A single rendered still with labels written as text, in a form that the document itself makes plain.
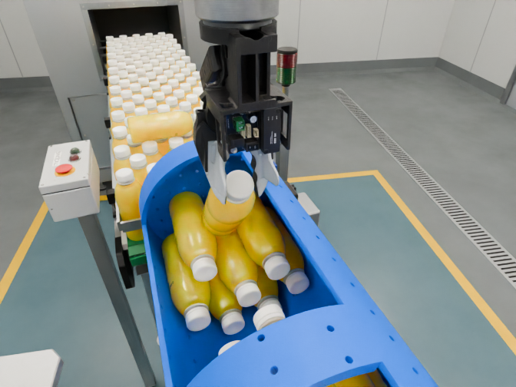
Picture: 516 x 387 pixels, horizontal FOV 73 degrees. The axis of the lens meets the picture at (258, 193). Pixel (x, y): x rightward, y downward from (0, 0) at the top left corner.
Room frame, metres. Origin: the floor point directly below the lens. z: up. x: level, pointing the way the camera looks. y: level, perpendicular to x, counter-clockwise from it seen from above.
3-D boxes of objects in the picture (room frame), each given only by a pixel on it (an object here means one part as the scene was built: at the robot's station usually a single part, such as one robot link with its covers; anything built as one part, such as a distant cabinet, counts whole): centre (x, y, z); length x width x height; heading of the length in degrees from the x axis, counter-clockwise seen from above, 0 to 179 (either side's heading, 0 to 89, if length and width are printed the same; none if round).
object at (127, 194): (0.68, 0.31, 0.99); 0.07 x 0.07 x 0.18
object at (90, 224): (0.72, 0.46, 0.50); 0.04 x 0.04 x 1.00; 20
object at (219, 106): (0.34, 0.02, 1.41); 0.09 x 0.08 x 0.12; 20
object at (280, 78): (1.11, -0.09, 1.18); 0.06 x 0.06 x 0.05
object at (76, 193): (0.72, 0.46, 1.05); 0.20 x 0.10 x 0.10; 20
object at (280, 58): (1.11, -0.09, 1.23); 0.06 x 0.06 x 0.04
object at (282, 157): (1.11, -0.09, 0.55); 0.04 x 0.04 x 1.10; 20
